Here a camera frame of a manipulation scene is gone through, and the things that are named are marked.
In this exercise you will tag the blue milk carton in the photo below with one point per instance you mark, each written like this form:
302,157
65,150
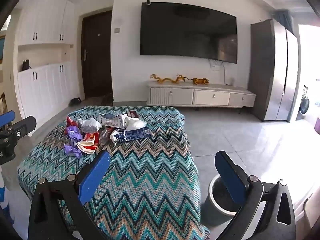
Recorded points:
135,134

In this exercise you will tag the dark grey shoes pair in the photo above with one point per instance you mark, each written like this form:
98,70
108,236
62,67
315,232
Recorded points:
108,99

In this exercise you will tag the purple stool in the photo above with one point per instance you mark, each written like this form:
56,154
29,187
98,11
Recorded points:
318,125

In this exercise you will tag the wall-mounted black television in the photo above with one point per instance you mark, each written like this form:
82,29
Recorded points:
187,32

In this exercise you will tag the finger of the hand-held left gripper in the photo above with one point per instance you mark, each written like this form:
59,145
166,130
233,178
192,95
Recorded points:
7,119
26,126

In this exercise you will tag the silver clear plastic wrapper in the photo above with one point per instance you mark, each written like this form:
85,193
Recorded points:
88,125

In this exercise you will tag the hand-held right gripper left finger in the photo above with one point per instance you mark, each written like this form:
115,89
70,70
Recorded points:
95,177

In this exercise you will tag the black bag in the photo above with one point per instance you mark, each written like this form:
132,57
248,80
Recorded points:
26,65

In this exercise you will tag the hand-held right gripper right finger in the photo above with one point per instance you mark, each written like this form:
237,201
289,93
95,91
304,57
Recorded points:
232,177

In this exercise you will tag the dark brown entrance door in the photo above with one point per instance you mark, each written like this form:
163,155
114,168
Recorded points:
97,55

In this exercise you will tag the red snack packet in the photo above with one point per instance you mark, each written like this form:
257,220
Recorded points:
71,122

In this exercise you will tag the black shoes pair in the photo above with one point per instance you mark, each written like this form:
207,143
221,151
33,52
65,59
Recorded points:
75,101

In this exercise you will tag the washing machine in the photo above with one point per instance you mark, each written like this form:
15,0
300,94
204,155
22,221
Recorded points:
303,105

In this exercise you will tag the golden dragon figurine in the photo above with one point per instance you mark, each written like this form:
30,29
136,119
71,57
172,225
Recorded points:
166,80

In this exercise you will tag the grey steel refrigerator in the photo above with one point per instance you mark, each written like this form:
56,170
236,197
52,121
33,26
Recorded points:
277,80

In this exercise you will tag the white television stand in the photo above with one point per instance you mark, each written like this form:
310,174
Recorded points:
212,97

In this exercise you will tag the white printed milk carton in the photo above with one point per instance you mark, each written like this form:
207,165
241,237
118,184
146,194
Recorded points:
112,122

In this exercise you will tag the white built-in cabinet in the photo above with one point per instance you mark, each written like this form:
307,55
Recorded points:
45,87

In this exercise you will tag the red white gold wrapper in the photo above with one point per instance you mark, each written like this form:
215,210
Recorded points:
87,143

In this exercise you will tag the golden tiger figurine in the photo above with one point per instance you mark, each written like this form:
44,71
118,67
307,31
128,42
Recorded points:
200,81

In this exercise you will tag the purple crumpled wrapper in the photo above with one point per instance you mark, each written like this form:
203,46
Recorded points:
72,150
73,132

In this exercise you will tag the blue grey curtain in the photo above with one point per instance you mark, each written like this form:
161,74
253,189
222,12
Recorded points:
285,21

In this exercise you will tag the zigzag knitted blanket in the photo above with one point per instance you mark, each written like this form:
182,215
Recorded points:
150,180

